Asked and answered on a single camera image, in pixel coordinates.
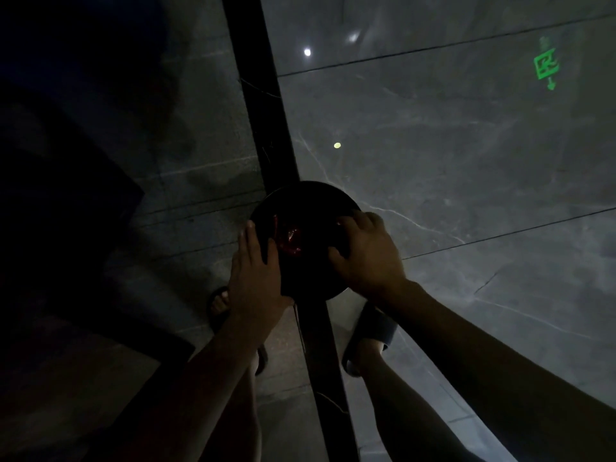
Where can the person's left hand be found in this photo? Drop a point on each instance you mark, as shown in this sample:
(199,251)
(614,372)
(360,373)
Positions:
(252,293)

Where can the person's right hand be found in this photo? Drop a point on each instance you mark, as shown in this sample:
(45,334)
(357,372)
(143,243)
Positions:
(373,259)

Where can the person's right thumb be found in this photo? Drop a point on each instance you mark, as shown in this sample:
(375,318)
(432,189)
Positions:
(338,258)

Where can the person's left thumb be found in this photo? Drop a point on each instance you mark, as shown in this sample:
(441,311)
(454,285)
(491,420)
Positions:
(274,257)

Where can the black round bowl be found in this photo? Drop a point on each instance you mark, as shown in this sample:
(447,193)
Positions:
(313,211)

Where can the person's left forearm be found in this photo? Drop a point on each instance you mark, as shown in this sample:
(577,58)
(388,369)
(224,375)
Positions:
(192,399)

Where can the person's right forearm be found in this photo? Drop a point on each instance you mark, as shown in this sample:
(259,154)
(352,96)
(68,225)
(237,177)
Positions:
(495,380)

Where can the red food piece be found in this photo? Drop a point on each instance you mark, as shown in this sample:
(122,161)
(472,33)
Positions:
(290,238)

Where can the dark right slipper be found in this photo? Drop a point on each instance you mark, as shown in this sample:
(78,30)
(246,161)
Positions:
(373,327)

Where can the dark slipper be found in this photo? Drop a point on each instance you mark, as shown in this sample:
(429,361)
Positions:
(219,315)
(373,327)

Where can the dark left slipper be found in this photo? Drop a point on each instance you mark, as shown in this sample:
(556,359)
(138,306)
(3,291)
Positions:
(219,315)

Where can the black floor threshold strip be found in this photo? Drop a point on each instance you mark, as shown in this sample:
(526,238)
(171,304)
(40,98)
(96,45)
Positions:
(262,91)

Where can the person's right leg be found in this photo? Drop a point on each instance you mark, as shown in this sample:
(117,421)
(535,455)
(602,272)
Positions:
(409,418)

